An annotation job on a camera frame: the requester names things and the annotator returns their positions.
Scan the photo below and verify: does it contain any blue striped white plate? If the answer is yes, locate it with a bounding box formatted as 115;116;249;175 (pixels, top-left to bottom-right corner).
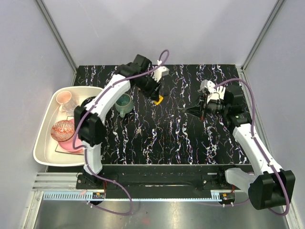
214;86;226;100

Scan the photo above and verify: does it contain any cream plastic tray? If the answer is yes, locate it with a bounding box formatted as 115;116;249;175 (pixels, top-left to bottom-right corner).
33;86;102;167

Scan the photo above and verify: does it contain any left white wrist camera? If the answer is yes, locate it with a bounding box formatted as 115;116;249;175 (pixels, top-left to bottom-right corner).
152;60;169;83

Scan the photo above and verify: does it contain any clear drinking glass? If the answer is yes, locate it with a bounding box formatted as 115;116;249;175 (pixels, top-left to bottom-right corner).
60;100;77;116

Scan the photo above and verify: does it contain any green ceramic mug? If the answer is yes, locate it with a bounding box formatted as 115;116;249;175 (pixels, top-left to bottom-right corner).
114;94;133;118

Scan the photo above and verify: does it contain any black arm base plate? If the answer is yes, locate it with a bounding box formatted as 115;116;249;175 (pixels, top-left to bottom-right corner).
76;165;233;200

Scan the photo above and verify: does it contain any silver key bunch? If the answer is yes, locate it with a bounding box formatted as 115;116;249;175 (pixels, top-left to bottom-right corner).
135;127;142;136

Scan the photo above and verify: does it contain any yellow padlock black shackle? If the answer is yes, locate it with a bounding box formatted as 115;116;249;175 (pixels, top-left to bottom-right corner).
154;95;163;105

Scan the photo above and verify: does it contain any black bowl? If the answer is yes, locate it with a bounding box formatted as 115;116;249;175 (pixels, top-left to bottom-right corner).
81;96;95;107

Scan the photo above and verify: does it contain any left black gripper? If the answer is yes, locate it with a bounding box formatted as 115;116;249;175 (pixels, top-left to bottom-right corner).
135;74;163;102

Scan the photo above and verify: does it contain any pink plate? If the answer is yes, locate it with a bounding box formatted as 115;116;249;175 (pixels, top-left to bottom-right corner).
57;138;84;154

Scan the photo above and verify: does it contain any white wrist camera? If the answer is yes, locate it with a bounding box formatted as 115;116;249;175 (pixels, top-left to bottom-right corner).
200;80;218;102
152;60;169;83

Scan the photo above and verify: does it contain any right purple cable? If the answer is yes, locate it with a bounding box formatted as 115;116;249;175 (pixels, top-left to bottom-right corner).
213;78;291;217

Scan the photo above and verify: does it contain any red patterned bowl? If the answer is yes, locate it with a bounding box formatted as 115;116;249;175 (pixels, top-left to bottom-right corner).
51;120;75;142

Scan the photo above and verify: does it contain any purple cable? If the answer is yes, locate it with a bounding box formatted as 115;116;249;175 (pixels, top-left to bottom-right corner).
72;49;170;215
213;78;291;217

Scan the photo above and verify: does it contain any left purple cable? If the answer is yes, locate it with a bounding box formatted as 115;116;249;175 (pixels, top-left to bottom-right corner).
72;49;170;215

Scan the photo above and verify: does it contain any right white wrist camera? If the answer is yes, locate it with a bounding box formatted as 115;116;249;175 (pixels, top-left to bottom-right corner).
200;80;218;102

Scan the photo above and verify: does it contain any pink plastic cup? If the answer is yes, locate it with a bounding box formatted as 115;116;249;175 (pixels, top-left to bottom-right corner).
56;91;72;104

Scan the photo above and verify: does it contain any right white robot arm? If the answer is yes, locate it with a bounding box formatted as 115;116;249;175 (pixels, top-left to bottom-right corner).
183;80;295;210

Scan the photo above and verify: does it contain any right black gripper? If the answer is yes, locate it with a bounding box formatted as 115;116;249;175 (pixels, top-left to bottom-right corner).
183;92;229;120

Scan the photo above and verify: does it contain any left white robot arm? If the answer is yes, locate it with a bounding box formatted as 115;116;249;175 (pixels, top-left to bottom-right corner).
74;54;168;189

